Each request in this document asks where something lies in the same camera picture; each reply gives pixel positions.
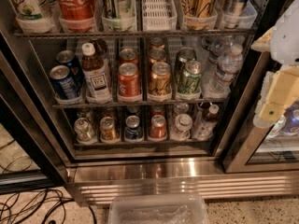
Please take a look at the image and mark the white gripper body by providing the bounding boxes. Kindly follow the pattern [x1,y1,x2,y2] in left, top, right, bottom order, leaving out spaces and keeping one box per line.
[270,0,299,66]

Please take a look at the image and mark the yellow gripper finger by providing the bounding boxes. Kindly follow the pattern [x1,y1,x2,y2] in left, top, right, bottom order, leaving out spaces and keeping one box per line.
[258,66,299,123]
[250,27,274,52]

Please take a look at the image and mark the green can top shelf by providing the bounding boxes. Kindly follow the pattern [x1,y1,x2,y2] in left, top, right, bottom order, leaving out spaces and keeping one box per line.
[101,0,137,21]

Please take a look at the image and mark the fridge glass door right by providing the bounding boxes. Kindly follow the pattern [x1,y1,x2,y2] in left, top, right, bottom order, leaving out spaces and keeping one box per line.
[223,52,299,173]

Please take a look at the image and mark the gold can top shelf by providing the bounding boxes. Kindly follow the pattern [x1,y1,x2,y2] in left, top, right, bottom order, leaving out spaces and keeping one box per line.
[177,0,219,19]

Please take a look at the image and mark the green can middle back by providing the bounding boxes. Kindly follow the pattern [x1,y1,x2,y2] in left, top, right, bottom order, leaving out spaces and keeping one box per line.
[174,47,196,82]

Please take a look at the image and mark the green can middle front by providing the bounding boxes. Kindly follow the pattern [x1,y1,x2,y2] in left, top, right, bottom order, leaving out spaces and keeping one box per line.
[178,61,203,95]

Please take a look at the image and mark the clear bottle bottom shelf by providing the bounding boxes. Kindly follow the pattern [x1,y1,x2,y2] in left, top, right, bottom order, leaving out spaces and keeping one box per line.
[171,114,192,141]

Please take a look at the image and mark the gold can middle back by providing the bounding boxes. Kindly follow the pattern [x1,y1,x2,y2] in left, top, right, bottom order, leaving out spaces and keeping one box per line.
[148,49,167,66]

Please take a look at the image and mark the empty white shelf tray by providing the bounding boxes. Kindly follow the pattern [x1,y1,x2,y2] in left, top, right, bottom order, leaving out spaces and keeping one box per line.
[142,0,178,31]

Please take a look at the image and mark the gold can middle front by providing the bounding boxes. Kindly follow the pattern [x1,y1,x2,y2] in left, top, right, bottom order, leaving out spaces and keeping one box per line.
[149,62,171,96]

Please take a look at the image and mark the red can bottom shelf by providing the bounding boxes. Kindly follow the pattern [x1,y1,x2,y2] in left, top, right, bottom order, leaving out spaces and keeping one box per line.
[149,115,166,138]

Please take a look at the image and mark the red coke can back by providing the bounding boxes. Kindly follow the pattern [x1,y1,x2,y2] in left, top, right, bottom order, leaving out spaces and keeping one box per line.
[119,48,139,65]

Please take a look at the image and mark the blue can bottom shelf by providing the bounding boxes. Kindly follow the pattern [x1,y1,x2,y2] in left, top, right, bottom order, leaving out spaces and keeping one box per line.
[125,116,143,140]

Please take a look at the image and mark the stainless steel fridge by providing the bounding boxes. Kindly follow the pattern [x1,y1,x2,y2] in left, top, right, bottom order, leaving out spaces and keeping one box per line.
[0,0,299,205]

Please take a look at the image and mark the orange can bottom shelf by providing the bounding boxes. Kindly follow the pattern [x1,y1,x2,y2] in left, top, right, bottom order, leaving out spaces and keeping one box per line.
[100,117,119,141]

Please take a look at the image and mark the red coca-cola can top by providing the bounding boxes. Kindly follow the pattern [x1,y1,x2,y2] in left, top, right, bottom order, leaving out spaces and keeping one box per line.
[58,0,95,21]

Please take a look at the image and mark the blue pepsi can back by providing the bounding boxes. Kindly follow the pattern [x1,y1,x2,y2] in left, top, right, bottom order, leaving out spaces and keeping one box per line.
[56,50,84,88]

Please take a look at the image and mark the blue pepsi can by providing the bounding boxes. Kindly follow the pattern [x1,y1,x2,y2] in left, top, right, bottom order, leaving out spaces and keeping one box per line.
[56,50,84,88]
[50,65,79,100]

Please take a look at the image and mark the blue pepsi can front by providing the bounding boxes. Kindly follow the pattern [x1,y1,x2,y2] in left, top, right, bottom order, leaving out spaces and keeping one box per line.
[50,65,79,100]

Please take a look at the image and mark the white 7up can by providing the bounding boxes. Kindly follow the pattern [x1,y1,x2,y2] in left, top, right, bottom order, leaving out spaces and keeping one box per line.
[12,0,51,20]

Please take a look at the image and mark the fridge door left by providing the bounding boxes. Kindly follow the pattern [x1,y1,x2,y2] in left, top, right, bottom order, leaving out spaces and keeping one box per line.
[0,52,64,194]

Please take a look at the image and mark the water bottle middle front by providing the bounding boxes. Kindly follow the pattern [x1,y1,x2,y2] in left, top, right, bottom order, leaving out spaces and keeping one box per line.
[209,44,243,98]

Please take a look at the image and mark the labelled bottle bottom right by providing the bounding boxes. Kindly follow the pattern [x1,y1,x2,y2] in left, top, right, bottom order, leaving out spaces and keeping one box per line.
[192,105,220,141]

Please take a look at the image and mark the iced tea bottle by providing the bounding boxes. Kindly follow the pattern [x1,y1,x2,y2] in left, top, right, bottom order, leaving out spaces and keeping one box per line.
[81,43,110,98]

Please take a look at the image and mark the clear plastic bin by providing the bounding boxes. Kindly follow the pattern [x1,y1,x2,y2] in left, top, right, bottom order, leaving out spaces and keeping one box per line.
[108,193,210,224]

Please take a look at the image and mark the black floor cables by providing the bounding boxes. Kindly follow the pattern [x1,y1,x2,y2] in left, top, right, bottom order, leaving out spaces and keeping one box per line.
[0,138,97,224]

